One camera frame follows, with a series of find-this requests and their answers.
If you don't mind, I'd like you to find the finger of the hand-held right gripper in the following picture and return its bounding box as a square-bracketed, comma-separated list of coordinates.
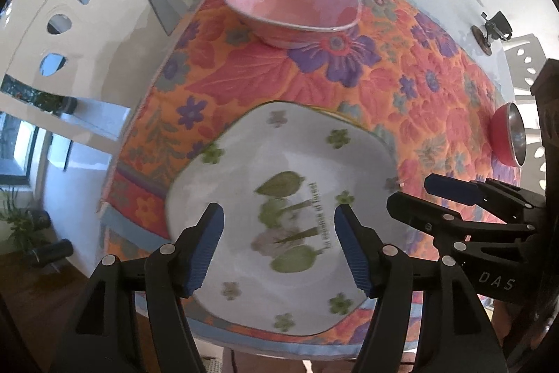
[386, 192, 540, 264]
[423, 173, 546, 225]

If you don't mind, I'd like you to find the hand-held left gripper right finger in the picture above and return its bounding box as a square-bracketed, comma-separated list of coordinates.
[333, 202, 507, 373]

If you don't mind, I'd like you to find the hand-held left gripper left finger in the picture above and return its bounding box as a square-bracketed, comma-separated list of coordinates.
[55, 202, 225, 373]

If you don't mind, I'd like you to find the red steel bowl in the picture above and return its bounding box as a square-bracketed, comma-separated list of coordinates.
[488, 102, 526, 168]

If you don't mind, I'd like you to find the square tree print plate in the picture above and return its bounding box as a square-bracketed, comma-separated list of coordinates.
[165, 101, 405, 336]

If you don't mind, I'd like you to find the round blue floral plate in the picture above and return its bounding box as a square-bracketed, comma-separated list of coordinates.
[301, 104, 385, 138]

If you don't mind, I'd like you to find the phone stand with wooden base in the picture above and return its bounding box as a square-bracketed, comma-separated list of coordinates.
[471, 11, 496, 50]

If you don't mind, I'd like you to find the black cylinder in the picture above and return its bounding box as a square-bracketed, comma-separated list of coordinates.
[28, 239, 74, 267]

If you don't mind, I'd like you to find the white dining chair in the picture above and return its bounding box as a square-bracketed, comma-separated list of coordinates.
[507, 33, 552, 186]
[0, 0, 206, 116]

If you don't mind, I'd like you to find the dark brown cup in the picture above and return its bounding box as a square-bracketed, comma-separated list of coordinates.
[487, 11, 513, 41]

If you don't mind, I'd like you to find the orange floral quilted mat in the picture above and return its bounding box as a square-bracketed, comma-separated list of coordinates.
[100, 0, 525, 356]

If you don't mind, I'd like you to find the green leafy plant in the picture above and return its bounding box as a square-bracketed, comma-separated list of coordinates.
[0, 189, 49, 256]

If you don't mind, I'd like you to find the black framed window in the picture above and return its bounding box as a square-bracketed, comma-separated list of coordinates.
[0, 111, 40, 186]

